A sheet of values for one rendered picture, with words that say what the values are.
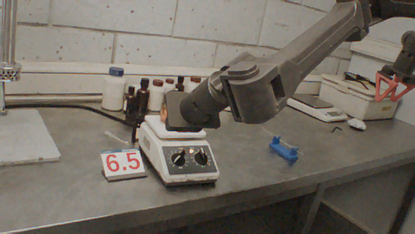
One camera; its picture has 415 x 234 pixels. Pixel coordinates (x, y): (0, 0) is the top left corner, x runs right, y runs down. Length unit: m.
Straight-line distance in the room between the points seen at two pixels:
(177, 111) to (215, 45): 0.89
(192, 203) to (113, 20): 0.73
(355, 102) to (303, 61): 1.21
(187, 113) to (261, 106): 0.16
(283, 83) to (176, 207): 0.34
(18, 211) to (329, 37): 0.61
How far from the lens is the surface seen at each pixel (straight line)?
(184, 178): 0.77
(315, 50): 0.61
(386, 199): 2.20
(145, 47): 1.33
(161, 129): 0.82
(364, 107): 1.75
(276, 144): 1.11
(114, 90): 1.13
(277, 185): 0.91
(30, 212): 0.67
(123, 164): 0.79
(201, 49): 1.45
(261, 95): 0.50
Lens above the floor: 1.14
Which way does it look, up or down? 18 degrees down
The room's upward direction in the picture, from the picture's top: 11 degrees clockwise
